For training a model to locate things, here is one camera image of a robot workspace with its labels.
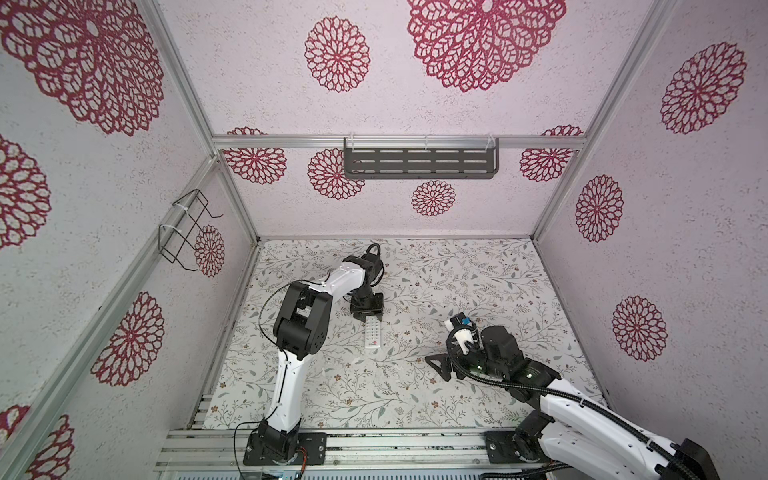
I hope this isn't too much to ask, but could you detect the white remote control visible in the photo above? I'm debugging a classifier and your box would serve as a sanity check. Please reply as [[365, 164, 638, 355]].
[[364, 316, 382, 351]]

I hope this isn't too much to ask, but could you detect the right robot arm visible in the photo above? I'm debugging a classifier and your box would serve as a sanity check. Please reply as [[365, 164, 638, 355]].
[[425, 317, 719, 479]]

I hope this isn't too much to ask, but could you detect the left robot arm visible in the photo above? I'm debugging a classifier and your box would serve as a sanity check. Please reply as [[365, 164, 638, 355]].
[[256, 243, 385, 460]]

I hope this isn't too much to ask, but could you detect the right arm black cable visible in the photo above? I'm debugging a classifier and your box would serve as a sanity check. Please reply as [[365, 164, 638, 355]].
[[445, 329, 703, 480]]

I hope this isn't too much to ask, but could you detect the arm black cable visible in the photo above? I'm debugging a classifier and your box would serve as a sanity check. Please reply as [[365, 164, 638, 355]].
[[359, 242, 386, 289], [445, 329, 703, 480]]

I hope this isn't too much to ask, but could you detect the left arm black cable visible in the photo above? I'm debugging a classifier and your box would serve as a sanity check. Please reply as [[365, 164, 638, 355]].
[[359, 242, 386, 289]]

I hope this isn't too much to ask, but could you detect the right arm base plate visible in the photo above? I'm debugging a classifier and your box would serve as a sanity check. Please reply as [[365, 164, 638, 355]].
[[483, 430, 553, 464]]

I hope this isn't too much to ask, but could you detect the dark grey wall shelf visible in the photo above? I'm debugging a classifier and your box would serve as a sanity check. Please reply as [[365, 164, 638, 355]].
[[342, 138, 499, 180]]

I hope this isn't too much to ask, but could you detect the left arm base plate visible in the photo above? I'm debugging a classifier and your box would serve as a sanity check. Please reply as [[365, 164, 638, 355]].
[[241, 430, 328, 467]]

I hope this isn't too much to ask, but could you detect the black wire wall rack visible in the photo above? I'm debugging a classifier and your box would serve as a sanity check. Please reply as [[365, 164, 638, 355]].
[[156, 189, 223, 272]]

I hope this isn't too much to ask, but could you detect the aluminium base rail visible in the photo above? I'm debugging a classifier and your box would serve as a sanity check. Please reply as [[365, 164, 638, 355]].
[[154, 392, 660, 472]]

